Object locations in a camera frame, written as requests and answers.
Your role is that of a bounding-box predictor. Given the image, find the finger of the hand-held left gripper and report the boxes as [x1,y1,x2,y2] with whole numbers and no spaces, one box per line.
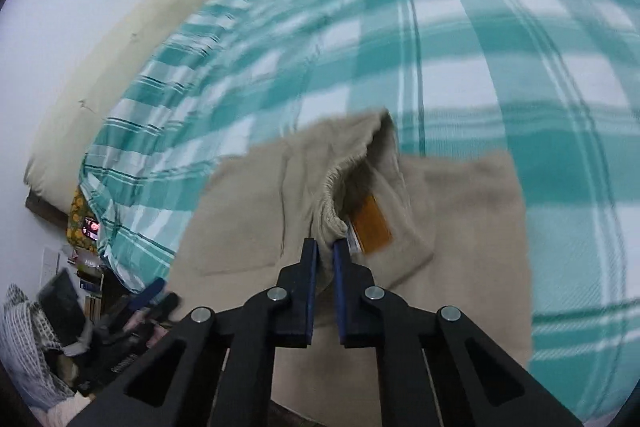
[127,277,180,315]

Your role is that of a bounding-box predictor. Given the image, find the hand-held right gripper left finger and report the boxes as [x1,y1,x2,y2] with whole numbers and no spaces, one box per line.
[65,238,319,427]

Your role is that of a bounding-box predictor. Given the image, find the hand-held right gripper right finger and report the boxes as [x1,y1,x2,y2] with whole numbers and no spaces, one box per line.
[333,239,583,427]

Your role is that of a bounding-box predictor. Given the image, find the khaki pants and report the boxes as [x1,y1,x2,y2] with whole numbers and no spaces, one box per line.
[170,107,533,427]

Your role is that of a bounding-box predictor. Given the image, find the grey white checked cloth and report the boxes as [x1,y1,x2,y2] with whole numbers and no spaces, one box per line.
[0,284,76,413]

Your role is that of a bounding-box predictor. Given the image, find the yellow floral cloth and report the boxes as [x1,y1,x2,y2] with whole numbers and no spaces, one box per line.
[66,189,101,253]

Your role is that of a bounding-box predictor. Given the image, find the cream pillow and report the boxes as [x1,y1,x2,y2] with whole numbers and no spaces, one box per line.
[24,0,226,218]

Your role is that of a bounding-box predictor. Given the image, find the green white plaid bedsheet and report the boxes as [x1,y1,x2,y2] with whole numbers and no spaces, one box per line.
[80,0,640,423]

